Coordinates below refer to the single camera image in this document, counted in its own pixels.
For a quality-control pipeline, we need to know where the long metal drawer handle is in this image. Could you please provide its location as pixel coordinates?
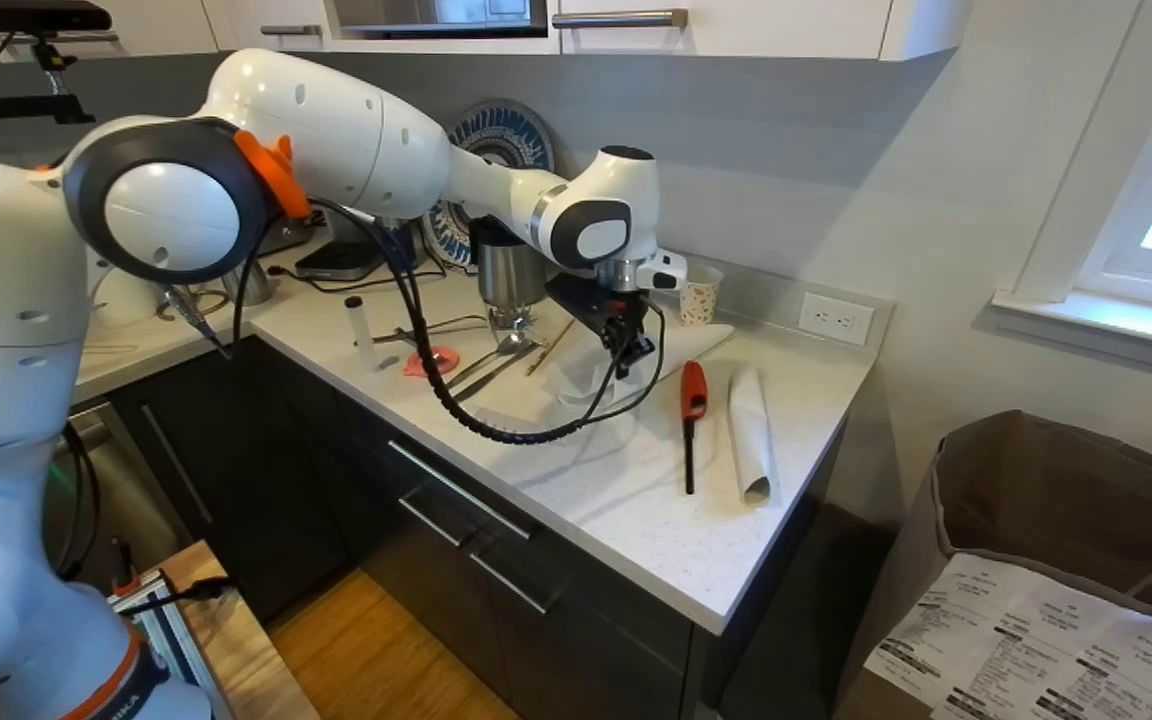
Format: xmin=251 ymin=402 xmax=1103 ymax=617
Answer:
xmin=383 ymin=436 xmax=537 ymax=548

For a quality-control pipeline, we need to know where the black handled table knife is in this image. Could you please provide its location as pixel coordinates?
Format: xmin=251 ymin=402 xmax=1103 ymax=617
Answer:
xmin=451 ymin=341 xmax=543 ymax=407

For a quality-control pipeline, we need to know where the red and black lighter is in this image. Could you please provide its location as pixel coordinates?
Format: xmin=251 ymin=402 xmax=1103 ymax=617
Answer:
xmin=677 ymin=355 xmax=712 ymax=498

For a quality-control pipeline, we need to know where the blue patterned decorative plate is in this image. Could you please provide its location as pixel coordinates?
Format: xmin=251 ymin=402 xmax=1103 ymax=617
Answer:
xmin=416 ymin=94 xmax=569 ymax=280

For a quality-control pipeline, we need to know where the steel kettle with black lid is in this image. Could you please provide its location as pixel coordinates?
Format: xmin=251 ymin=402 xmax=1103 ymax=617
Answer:
xmin=466 ymin=217 xmax=554 ymax=341

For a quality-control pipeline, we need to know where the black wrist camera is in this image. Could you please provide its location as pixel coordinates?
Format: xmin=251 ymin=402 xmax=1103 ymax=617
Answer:
xmin=543 ymin=266 xmax=614 ymax=321

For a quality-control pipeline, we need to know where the white upper cabinet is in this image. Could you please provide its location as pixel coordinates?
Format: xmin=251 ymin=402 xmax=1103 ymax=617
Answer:
xmin=106 ymin=0 xmax=975 ymax=68

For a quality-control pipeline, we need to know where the short metal drawer handle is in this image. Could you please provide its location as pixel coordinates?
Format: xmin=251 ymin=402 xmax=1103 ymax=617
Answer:
xmin=395 ymin=493 xmax=466 ymax=553
xmin=463 ymin=548 xmax=554 ymax=618

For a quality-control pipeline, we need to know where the black camera on stand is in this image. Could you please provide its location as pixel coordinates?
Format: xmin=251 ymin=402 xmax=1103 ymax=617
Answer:
xmin=0 ymin=0 xmax=114 ymax=72

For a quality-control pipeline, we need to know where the dark lower kitchen cabinet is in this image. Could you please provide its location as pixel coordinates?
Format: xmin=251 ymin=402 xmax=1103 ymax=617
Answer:
xmin=60 ymin=332 xmax=904 ymax=720

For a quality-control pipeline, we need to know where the black bar with orange clip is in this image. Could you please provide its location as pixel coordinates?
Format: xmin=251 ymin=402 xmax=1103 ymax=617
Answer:
xmin=0 ymin=89 xmax=89 ymax=131

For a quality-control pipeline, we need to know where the black flat device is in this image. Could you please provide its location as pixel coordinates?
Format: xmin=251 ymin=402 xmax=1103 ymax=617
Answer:
xmin=291 ymin=234 xmax=383 ymax=285

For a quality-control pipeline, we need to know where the white and blue box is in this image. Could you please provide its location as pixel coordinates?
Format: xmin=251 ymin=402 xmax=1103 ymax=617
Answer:
xmin=106 ymin=572 xmax=241 ymax=720

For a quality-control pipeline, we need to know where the white wall outlet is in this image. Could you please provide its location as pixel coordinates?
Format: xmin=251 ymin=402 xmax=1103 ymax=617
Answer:
xmin=795 ymin=286 xmax=880 ymax=347

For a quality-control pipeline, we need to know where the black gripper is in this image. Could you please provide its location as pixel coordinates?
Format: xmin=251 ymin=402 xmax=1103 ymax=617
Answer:
xmin=584 ymin=280 xmax=665 ymax=383

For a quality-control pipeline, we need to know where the small clear bottle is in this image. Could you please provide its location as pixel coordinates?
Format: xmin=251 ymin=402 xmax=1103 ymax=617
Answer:
xmin=338 ymin=292 xmax=375 ymax=355

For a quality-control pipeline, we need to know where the orange round lid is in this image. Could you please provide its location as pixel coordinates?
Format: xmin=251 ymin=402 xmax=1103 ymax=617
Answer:
xmin=400 ymin=344 xmax=466 ymax=383

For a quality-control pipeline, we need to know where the wooden side table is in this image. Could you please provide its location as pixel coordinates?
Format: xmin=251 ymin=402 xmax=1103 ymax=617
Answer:
xmin=119 ymin=535 xmax=323 ymax=720

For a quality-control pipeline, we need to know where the upper cabinet metal handle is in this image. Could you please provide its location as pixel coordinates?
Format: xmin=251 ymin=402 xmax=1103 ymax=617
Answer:
xmin=548 ymin=8 xmax=691 ymax=34
xmin=256 ymin=18 xmax=327 ymax=44

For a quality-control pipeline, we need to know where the metal spoon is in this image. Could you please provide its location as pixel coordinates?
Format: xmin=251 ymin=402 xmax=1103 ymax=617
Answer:
xmin=443 ymin=326 xmax=537 ymax=399

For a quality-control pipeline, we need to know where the slanted metal cabinet handle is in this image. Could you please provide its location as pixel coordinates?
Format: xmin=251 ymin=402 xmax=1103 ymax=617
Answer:
xmin=136 ymin=399 xmax=216 ymax=529

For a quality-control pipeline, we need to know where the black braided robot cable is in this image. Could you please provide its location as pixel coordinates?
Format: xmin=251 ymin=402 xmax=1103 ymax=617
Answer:
xmin=320 ymin=195 xmax=672 ymax=446

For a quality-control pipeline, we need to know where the wooden chopstick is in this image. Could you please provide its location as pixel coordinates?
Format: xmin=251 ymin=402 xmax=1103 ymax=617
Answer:
xmin=523 ymin=317 xmax=580 ymax=380

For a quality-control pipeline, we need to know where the brown printed paper bag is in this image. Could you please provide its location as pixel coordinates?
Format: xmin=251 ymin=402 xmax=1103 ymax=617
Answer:
xmin=840 ymin=407 xmax=1152 ymax=720

